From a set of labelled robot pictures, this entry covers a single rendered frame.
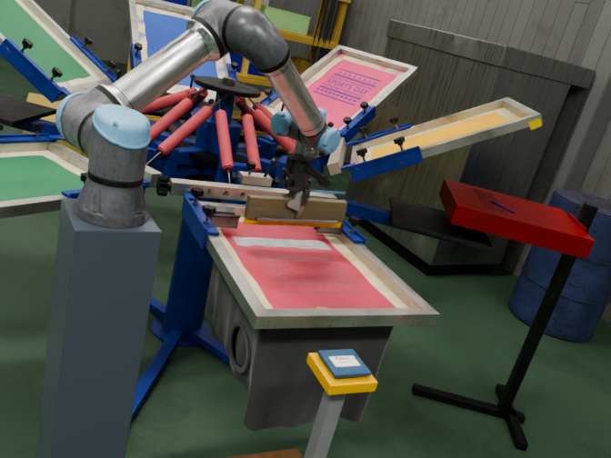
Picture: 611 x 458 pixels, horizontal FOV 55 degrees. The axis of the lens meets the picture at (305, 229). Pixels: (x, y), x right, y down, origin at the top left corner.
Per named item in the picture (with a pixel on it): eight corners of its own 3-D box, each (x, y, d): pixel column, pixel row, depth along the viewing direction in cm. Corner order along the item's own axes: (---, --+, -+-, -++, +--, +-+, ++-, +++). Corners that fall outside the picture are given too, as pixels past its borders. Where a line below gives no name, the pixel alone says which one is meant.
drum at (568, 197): (609, 340, 435) (667, 222, 402) (555, 347, 401) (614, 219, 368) (542, 296, 485) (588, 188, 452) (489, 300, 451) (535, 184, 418)
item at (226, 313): (265, 411, 175) (291, 307, 162) (237, 413, 171) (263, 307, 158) (222, 326, 212) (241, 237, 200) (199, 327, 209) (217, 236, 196)
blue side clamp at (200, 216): (215, 249, 188) (220, 230, 186) (201, 249, 186) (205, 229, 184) (194, 214, 213) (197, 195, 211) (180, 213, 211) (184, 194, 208)
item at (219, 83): (227, 350, 304) (285, 94, 258) (150, 353, 286) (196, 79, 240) (207, 310, 337) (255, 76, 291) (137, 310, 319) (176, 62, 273)
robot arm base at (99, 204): (81, 227, 119) (86, 183, 116) (69, 200, 131) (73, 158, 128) (154, 229, 127) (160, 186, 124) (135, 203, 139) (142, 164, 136)
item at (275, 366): (364, 423, 192) (402, 311, 177) (235, 437, 171) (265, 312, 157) (359, 416, 194) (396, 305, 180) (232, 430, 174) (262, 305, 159)
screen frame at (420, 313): (435, 324, 173) (440, 313, 172) (253, 329, 146) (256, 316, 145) (325, 219, 238) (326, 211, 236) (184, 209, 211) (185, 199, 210)
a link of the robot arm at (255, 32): (279, 3, 132) (350, 136, 170) (248, -5, 138) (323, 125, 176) (246, 39, 130) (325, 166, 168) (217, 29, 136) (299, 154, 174)
